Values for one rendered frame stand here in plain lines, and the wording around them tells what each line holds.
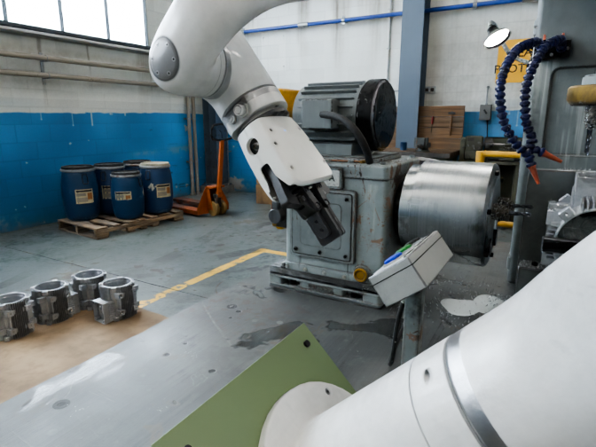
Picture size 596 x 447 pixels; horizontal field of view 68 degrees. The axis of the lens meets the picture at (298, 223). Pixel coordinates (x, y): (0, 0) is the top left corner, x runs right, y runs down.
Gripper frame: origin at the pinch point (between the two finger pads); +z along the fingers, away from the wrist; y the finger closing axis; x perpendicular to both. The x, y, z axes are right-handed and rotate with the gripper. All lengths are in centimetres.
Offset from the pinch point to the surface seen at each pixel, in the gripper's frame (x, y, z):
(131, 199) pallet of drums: 361, 289, -177
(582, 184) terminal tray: -23, 63, 18
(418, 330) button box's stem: 4.8, 15.7, 20.1
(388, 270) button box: 0.1, 8.5, 9.3
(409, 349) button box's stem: 7.9, 15.7, 22.3
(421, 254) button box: -3.4, 13.4, 9.9
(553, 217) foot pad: -15, 59, 21
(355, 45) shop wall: 127, 577, -241
